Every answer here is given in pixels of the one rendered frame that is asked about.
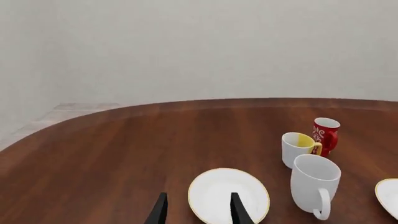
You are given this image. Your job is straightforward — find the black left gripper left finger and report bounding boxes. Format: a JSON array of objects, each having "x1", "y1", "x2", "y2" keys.
[{"x1": 145, "y1": 192, "x2": 168, "y2": 224}]

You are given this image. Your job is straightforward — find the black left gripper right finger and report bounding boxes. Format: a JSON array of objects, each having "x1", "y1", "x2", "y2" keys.
[{"x1": 230, "y1": 192, "x2": 257, "y2": 224}]

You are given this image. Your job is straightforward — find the white plate with yellow rim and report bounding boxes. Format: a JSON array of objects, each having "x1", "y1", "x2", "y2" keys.
[
  {"x1": 374, "y1": 178, "x2": 398, "y2": 221},
  {"x1": 187, "y1": 167, "x2": 271, "y2": 224}
]

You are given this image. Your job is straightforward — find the plain white mug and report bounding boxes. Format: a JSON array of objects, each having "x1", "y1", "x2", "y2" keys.
[{"x1": 290, "y1": 153, "x2": 342, "y2": 221}]

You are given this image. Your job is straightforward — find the white mug with yellow inside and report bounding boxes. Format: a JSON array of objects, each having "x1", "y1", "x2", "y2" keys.
[{"x1": 281, "y1": 132, "x2": 323, "y2": 169}]

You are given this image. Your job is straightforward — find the red mug with white pattern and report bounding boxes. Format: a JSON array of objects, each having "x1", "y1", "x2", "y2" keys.
[{"x1": 312, "y1": 117, "x2": 341, "y2": 158}]

